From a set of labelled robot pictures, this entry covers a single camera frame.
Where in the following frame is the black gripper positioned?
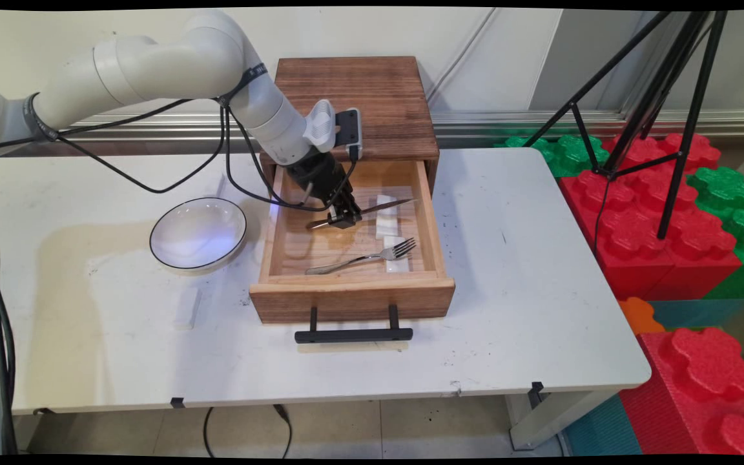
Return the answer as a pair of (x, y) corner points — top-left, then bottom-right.
(285, 152), (363, 230)

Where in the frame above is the silver serrated table knife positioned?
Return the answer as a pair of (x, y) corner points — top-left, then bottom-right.
(306, 198), (419, 230)

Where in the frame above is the white cutlery rest block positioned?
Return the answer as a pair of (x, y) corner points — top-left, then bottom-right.
(383, 236), (413, 273)
(375, 194), (400, 240)

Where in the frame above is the silver metal fork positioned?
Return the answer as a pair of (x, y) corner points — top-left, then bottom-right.
(305, 237), (417, 276)

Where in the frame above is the dark brown wooden cabinet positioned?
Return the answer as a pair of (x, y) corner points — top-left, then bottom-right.
(261, 56), (440, 194)

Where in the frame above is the white bowl with dark rim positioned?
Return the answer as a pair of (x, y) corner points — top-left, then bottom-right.
(149, 197), (248, 271)

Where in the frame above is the green foam building block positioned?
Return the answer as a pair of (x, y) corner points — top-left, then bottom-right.
(495, 134), (612, 178)

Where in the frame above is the white table leg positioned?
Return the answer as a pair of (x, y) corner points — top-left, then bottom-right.
(506, 389), (618, 451)

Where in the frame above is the large red foam block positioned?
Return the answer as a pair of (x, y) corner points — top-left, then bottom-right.
(559, 168), (744, 302)

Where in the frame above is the small red foam block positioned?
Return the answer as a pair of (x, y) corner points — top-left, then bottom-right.
(604, 132), (723, 172)

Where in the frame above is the orange foam block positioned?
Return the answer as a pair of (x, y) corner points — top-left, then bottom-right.
(617, 296), (667, 335)

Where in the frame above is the teal ribbed foam block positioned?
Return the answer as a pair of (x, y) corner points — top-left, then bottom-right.
(563, 394), (644, 457)

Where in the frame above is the red foam block with studs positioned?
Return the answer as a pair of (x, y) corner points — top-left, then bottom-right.
(619, 327), (744, 457)

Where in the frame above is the tall green foam block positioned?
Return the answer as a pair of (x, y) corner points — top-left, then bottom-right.
(687, 166), (744, 301)

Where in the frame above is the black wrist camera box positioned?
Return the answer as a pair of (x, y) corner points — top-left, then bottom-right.
(335, 108), (364, 161)

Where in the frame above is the wooden drawer with black handle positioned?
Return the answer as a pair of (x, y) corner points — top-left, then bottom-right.
(249, 158), (457, 344)

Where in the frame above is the black camera cable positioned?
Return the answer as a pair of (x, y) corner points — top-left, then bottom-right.
(220, 103), (357, 212)

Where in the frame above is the aluminium wall rail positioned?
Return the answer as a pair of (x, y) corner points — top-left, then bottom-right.
(0, 110), (744, 150)

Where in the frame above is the black cable strap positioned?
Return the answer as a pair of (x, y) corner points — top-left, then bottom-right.
(23, 92), (59, 141)
(217, 63), (268, 107)

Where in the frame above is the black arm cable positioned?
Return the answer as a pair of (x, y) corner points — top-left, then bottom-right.
(0, 97), (227, 194)

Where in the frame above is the grey wall cable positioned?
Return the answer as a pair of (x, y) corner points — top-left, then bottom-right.
(427, 8), (499, 104)

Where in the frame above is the black cable under table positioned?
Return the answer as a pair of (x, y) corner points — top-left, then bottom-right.
(203, 404), (293, 459)

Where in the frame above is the black camera tripod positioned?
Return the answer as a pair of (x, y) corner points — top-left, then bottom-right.
(524, 10), (729, 241)

